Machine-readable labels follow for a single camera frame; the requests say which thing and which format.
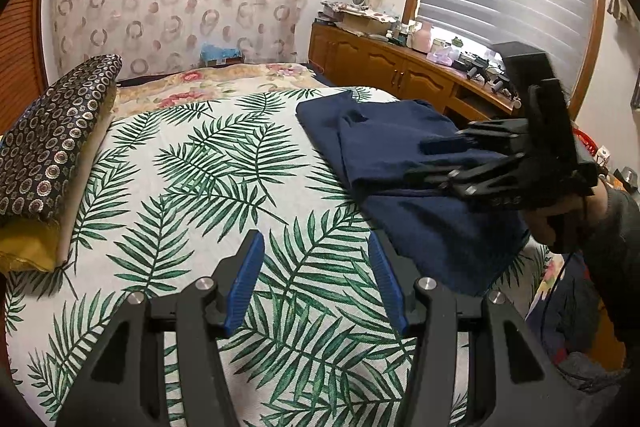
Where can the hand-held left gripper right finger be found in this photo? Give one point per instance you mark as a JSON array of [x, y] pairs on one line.
[[390, 292]]

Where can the person's right forearm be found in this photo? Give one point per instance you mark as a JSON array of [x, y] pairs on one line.
[[620, 247]]

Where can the wooden louvered door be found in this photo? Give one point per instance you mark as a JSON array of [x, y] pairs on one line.
[[20, 57]]

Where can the blue packet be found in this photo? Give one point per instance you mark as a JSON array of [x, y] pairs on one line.
[[220, 53]]

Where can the palm leaf bedsheet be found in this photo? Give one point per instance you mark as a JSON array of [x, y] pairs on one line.
[[200, 167]]

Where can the pink jar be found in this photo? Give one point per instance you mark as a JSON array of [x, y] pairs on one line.
[[422, 38]]

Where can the wooden sideboard cabinet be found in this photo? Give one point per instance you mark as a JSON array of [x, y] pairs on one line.
[[375, 62]]

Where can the pile of clothes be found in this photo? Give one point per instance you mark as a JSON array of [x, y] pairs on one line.
[[565, 307]]

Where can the lilac packet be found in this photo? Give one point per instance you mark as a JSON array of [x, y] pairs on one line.
[[445, 57]]

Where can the pile of black gadgets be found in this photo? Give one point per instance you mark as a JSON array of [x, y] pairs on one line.
[[492, 74]]

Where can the grey cloth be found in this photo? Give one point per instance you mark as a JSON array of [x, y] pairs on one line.
[[590, 372]]

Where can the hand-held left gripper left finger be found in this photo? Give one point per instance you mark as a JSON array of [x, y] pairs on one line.
[[245, 282]]

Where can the dark patterned pillow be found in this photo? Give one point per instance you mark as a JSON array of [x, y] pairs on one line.
[[50, 137]]

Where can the navy blue t-shirt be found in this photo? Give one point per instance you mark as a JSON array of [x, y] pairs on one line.
[[400, 147]]

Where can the floral blanket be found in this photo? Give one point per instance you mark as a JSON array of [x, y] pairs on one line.
[[200, 82]]

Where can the cardboard box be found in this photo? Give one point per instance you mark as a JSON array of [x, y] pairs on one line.
[[362, 24]]

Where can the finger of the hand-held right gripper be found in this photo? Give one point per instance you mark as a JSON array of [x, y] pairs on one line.
[[490, 187], [480, 134]]

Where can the red basket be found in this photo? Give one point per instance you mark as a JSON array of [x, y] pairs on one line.
[[585, 139]]

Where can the person's right hand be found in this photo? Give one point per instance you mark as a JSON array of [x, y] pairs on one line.
[[595, 212]]

